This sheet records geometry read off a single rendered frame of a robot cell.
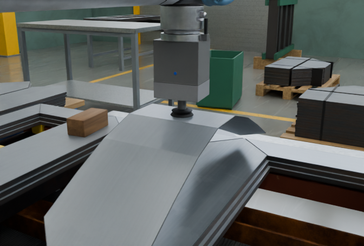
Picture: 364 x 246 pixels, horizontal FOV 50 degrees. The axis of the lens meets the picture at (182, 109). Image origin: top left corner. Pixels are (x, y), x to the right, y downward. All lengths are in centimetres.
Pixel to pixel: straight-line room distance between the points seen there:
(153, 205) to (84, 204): 11
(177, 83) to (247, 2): 842
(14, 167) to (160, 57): 47
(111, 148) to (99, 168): 4
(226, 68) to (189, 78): 363
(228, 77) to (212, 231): 366
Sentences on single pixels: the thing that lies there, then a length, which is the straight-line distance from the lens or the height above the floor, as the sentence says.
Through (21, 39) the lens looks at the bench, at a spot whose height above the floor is 78.
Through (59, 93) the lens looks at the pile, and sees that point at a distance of 166.
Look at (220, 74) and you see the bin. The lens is 433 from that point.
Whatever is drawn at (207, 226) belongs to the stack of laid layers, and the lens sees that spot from 71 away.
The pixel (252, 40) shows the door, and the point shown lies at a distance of 908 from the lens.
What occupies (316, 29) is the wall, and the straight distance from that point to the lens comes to 877.
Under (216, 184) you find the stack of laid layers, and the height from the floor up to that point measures 85.
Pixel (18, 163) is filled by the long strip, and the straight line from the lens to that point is 101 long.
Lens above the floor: 123
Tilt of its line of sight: 16 degrees down
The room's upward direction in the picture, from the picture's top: straight up
